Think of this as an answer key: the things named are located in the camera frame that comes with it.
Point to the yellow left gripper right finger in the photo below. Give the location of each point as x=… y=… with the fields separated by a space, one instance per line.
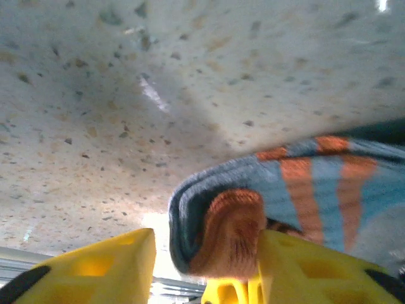
x=303 y=272

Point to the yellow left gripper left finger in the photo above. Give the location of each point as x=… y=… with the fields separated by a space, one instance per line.
x=95 y=272

